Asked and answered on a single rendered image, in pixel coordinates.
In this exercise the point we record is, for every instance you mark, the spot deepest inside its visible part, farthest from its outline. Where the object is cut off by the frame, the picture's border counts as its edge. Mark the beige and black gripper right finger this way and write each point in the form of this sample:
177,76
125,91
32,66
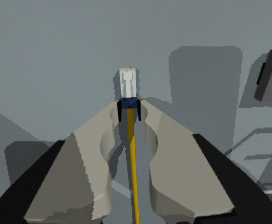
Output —
191,180

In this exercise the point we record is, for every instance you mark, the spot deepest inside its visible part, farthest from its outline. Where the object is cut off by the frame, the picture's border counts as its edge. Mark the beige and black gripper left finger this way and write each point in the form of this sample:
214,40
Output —
70,183

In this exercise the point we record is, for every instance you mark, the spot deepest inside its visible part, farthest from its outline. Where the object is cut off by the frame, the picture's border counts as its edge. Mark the yellow patch cord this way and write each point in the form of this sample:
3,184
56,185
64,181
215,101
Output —
130,124

